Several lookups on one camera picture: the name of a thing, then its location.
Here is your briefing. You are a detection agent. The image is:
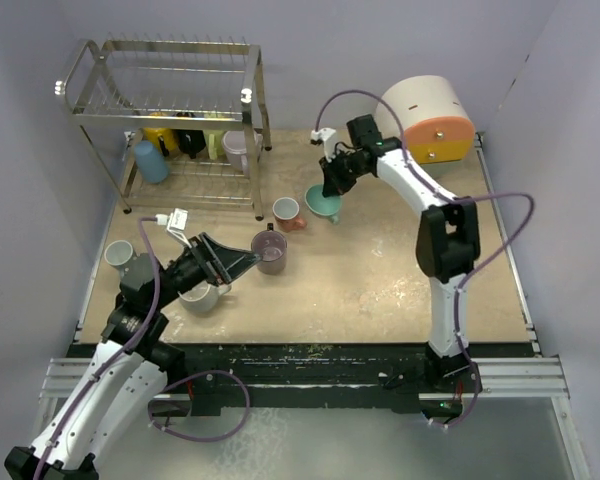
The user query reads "teal cup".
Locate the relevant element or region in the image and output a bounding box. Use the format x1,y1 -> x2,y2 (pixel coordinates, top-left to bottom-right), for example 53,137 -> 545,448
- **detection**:
304,184 -> 342,225

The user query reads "aluminium frame rail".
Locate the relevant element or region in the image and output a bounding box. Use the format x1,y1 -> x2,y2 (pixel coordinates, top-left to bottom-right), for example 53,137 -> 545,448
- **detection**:
39,357 -> 570,400

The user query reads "round drawer box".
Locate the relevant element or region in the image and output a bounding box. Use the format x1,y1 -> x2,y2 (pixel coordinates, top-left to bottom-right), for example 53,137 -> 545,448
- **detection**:
374,75 -> 475,179

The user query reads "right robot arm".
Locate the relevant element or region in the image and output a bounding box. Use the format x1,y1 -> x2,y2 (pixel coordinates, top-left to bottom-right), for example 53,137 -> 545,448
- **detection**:
310,115 -> 481,391

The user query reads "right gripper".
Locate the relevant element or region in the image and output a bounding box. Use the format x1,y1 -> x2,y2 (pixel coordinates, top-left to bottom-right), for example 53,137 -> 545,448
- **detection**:
321,147 -> 370,196

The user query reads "grey speckled mug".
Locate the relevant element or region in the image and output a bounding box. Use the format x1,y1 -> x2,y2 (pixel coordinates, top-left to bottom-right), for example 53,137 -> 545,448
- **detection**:
179,282 -> 232,314

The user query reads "blue cup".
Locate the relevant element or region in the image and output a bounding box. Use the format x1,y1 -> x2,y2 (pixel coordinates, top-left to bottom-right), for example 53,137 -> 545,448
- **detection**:
133,140 -> 169,184

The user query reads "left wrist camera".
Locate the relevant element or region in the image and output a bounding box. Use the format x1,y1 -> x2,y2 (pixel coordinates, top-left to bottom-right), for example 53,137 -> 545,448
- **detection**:
155,208 -> 193,250

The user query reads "yellow mug black handle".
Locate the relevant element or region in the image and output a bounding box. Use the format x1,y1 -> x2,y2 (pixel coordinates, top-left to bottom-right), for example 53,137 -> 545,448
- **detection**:
142,127 -> 179,157

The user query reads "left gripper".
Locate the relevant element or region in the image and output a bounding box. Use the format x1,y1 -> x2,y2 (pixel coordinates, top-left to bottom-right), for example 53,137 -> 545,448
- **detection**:
152,231 -> 260,310

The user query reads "purple mug black handle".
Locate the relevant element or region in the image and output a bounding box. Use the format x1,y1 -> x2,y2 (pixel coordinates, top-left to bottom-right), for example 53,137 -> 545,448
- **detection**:
251,223 -> 288,275

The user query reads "salmon pink mug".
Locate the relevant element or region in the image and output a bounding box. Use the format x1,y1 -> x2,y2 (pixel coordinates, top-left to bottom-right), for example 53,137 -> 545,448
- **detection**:
272,197 -> 307,232

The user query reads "lime green mug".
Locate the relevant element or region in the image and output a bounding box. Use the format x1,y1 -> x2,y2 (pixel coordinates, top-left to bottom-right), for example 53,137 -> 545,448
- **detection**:
203,129 -> 226,161

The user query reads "lilac mug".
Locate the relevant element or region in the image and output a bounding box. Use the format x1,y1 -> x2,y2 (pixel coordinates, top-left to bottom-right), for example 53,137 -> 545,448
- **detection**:
222,131 -> 249,178

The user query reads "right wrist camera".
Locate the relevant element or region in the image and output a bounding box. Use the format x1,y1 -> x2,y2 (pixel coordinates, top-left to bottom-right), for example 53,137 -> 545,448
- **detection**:
310,128 -> 338,162

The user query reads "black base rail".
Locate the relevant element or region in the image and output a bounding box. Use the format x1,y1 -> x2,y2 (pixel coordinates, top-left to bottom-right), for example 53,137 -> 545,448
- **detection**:
64,341 -> 536,419

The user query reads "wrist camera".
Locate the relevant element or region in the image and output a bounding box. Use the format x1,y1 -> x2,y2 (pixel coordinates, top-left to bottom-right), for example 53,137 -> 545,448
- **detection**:
310,128 -> 338,162
155,208 -> 193,250

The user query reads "black mug white interior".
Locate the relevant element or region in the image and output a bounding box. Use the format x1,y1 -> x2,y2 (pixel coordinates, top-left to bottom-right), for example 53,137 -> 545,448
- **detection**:
175,129 -> 206,159

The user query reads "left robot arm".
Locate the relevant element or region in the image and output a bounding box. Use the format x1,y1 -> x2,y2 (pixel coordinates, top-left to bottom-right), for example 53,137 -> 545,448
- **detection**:
4,233 -> 261,479

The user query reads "small grey cup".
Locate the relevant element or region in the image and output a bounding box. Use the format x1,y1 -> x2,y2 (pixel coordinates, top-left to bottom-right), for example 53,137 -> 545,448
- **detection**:
104,240 -> 136,276

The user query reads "metal dish rack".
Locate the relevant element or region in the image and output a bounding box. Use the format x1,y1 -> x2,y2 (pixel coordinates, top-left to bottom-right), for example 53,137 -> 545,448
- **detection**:
54,35 -> 272,221

